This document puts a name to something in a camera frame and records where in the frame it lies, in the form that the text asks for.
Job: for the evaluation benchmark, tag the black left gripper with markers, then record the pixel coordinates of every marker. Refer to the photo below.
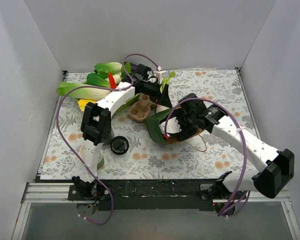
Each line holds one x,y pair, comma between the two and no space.
161,90

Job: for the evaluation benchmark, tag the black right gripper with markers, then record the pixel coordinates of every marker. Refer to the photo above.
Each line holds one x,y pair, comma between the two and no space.
181,127

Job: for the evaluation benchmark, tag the yellow corn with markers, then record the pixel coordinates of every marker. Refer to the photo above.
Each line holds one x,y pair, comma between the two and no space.
83,102

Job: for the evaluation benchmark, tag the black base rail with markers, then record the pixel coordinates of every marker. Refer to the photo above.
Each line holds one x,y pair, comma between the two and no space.
150,194

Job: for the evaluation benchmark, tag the green bok choy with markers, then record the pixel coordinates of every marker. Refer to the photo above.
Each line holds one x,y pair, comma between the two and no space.
95,80

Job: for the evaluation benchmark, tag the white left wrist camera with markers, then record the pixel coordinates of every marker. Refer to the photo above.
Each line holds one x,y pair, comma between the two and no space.
161,75

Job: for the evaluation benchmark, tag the green vegetable tray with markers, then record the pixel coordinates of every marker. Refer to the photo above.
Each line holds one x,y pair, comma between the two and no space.
128,103

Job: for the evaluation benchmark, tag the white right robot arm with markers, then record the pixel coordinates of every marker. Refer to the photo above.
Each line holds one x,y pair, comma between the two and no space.
265,169

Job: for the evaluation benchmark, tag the stack of green paper cups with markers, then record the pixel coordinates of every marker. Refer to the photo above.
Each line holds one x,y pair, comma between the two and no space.
100,162

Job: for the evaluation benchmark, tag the brown cardboard cup carrier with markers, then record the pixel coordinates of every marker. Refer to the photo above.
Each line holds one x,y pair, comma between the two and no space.
140,111

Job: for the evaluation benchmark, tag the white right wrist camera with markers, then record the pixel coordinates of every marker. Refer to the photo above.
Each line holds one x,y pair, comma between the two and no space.
170,127

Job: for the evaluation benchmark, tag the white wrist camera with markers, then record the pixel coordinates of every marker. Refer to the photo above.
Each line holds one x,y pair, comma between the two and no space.
170,127
161,75

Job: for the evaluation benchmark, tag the green paper bag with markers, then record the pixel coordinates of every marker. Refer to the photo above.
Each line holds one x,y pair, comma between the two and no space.
152,124

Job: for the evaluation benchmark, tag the purple eggplant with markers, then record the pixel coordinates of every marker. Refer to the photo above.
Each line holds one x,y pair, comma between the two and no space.
133,67

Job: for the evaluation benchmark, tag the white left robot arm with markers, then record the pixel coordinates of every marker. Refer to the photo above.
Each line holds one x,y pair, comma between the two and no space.
96,124

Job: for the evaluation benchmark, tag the celery stalk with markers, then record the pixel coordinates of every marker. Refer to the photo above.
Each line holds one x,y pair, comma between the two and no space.
160,108

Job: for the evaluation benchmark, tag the red carrot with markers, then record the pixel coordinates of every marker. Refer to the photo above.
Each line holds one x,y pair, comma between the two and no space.
112,81

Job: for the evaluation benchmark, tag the floral table mat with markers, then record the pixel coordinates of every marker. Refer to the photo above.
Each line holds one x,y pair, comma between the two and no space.
146,159

